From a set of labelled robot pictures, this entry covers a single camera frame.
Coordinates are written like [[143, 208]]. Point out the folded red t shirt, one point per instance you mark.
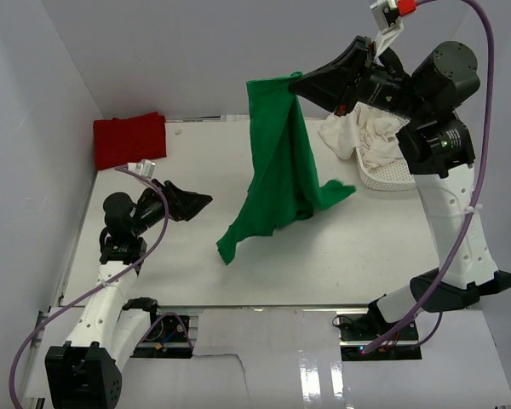
[[119, 141]]

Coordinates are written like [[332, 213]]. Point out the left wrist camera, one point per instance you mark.
[[144, 168]]

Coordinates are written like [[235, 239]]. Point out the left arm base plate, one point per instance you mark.
[[168, 340]]

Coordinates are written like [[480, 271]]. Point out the paper label strip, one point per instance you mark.
[[234, 117]]

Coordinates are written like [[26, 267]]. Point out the white perforated plastic basket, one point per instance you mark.
[[387, 176]]

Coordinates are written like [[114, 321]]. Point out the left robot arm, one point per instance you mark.
[[86, 371]]

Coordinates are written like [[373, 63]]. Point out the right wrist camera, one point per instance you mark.
[[388, 15]]

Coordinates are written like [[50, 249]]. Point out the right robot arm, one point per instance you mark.
[[439, 153]]

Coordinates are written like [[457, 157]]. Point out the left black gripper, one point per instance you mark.
[[183, 204]]

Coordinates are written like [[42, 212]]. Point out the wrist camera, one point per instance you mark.
[[388, 15], [144, 168]]

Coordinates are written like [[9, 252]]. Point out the white paper front cover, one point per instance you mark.
[[291, 359]]

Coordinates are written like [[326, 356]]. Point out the green t shirt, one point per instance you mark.
[[285, 185]]

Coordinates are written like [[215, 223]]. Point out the cream white t shirt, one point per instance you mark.
[[341, 134]]

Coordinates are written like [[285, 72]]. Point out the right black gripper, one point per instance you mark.
[[331, 84]]

